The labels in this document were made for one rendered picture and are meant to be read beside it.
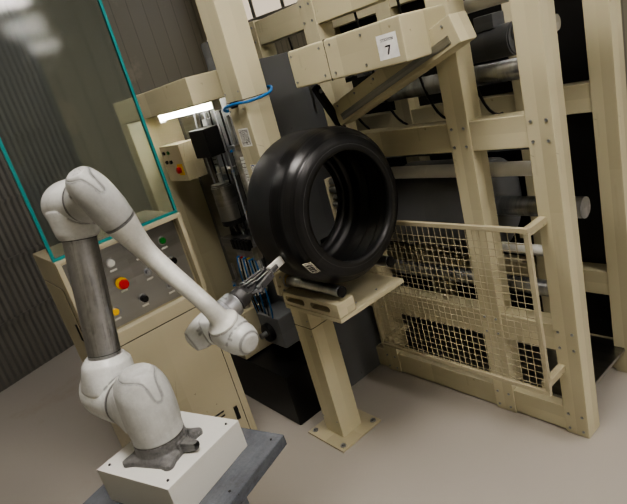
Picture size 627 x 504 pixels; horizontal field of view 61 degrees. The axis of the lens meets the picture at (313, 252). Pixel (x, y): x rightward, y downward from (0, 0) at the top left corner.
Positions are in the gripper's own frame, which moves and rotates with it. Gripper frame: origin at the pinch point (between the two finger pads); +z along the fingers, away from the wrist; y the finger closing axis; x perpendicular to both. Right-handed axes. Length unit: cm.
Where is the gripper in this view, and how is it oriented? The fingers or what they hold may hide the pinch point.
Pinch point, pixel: (275, 265)
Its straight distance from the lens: 194.7
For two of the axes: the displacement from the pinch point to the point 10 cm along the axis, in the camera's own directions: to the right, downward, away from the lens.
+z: 6.5, -6.1, 4.6
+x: 4.3, 7.9, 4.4
